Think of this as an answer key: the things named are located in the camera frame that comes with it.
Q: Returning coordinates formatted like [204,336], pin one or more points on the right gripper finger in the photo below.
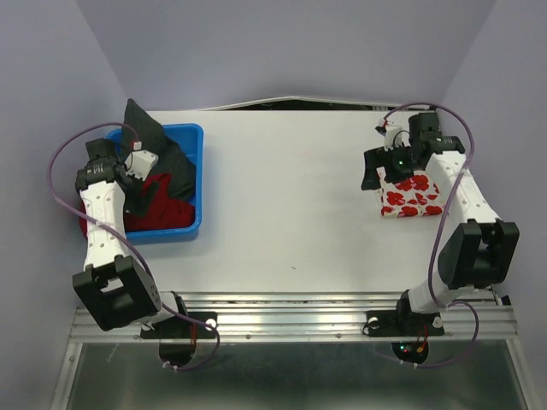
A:
[373,159]
[390,174]

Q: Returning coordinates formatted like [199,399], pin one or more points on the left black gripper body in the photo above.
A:
[136,183]

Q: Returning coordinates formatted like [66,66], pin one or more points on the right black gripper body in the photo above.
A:
[402,159]

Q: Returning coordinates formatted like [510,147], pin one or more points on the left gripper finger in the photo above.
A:
[136,202]
[148,192]

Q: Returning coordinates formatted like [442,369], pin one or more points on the white red poppy skirt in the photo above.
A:
[417,196]

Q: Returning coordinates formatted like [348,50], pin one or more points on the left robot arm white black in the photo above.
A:
[113,285]

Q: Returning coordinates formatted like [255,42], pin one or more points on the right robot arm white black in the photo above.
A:
[473,247]

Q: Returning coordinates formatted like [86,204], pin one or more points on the dark grey dotted skirt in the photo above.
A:
[172,160]

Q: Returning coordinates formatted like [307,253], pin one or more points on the blue plastic bin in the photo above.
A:
[188,230]

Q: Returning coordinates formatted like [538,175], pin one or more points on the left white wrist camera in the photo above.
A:
[140,161]

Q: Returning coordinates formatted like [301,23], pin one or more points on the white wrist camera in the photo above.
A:
[140,161]
[393,134]

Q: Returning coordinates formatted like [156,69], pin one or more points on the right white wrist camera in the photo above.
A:
[393,134]

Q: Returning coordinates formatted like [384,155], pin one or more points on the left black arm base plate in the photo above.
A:
[174,328]

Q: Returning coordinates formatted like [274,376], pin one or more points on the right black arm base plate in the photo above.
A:
[389,323]

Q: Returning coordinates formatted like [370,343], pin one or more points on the aluminium frame rail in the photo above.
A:
[302,351]

